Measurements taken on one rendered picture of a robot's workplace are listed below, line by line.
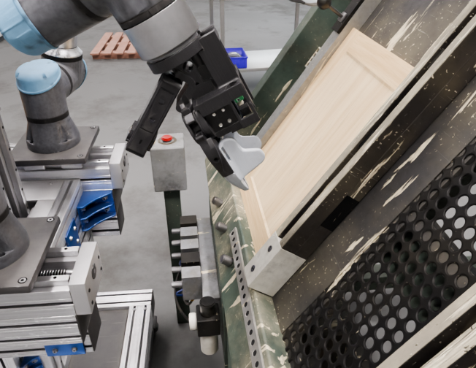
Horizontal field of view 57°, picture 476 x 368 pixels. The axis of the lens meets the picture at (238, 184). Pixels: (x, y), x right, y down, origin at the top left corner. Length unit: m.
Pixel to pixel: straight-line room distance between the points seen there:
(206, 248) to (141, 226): 1.39
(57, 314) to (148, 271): 1.43
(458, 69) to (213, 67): 0.49
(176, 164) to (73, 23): 1.10
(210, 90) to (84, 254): 0.60
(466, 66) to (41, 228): 0.90
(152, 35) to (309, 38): 1.09
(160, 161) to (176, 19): 1.12
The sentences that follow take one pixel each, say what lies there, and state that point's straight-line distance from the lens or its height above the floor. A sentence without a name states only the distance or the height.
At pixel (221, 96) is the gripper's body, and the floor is 1.45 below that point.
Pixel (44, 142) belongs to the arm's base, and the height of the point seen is 1.07.
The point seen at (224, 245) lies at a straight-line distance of 1.23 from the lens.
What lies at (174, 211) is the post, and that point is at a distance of 1.72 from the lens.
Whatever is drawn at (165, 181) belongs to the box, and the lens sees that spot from 1.61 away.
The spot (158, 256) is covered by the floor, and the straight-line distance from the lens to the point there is 2.50.
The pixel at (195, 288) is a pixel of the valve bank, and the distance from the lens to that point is 1.29.
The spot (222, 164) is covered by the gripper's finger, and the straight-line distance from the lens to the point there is 0.54.
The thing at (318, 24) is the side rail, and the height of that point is 1.31.
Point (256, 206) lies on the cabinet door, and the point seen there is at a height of 0.93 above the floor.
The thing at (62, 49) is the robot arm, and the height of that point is 1.29.
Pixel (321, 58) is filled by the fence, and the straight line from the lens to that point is 1.31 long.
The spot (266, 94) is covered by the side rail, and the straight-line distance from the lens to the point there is 1.56.
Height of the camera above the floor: 1.63
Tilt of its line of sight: 32 degrees down
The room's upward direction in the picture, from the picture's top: straight up
